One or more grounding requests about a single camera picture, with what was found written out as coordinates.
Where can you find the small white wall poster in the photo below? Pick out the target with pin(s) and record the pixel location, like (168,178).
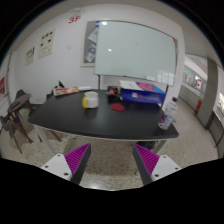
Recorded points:
(30,56)

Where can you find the red wall sign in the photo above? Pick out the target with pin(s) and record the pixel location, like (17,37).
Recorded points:
(74,19)

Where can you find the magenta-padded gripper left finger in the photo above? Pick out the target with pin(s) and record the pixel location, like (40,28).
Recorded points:
(77,156)

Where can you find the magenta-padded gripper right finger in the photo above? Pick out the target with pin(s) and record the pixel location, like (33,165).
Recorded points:
(146,158)

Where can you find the large blue cardboard box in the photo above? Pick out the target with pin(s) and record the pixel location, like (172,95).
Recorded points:
(143,95)

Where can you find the whiteboard on stand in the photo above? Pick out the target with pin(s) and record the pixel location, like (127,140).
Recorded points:
(133,50)

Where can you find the small white flat object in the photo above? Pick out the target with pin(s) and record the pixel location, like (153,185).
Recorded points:
(84,88)

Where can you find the colourful orange book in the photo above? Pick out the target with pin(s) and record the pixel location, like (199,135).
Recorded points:
(66,91)

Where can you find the flat round red coaster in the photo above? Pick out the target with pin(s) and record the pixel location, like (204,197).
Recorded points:
(118,107)

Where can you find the clear plastic water bottle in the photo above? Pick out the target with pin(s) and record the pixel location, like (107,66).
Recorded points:
(167,115)

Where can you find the dark wooden chair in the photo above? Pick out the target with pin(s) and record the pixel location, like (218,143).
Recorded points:
(16,113)

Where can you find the large white wall poster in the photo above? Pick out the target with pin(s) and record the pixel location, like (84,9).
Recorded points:
(46,43)

